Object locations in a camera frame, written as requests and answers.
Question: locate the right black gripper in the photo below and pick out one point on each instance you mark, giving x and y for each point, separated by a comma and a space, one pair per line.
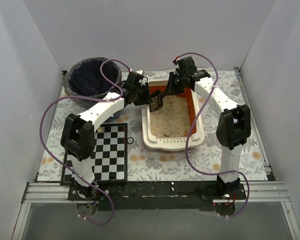
172, 83

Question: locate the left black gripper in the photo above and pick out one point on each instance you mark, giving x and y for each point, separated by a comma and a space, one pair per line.
145, 93

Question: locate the black litter scoop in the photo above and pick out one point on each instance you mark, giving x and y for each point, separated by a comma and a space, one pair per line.
156, 101

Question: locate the white orange litter box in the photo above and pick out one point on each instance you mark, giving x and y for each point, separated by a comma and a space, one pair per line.
167, 128

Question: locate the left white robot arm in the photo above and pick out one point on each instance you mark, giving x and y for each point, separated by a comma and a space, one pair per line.
79, 132

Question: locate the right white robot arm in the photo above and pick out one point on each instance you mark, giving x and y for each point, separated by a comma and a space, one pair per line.
234, 120

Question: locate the blue trash bin with bag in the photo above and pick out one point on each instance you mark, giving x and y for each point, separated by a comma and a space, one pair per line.
85, 79

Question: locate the black white chessboard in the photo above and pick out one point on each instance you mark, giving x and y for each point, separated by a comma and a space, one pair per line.
109, 159

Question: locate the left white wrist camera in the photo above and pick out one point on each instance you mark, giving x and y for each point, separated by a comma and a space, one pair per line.
137, 77

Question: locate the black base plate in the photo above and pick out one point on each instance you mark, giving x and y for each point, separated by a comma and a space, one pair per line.
151, 195

